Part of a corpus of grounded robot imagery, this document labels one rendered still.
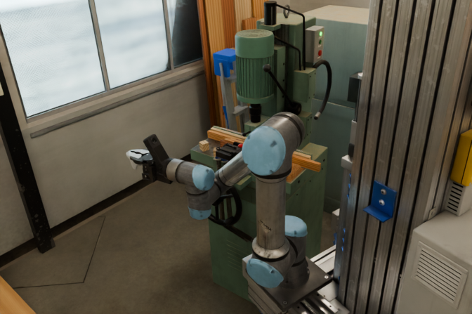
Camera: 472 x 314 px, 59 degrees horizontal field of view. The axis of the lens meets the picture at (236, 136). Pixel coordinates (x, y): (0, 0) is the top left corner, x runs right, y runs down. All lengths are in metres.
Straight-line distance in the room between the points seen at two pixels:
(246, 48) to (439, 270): 1.15
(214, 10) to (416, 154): 2.58
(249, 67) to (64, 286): 1.80
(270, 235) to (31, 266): 2.15
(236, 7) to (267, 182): 2.68
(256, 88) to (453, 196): 1.00
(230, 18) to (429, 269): 2.86
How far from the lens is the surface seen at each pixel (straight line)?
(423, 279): 1.24
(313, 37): 2.08
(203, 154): 2.13
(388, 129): 1.16
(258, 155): 1.08
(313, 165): 1.97
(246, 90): 1.91
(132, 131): 3.30
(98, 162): 3.21
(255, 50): 1.84
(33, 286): 2.99
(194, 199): 1.36
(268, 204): 1.18
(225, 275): 2.56
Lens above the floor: 1.94
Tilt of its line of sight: 27 degrees down
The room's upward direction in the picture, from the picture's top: 2 degrees counter-clockwise
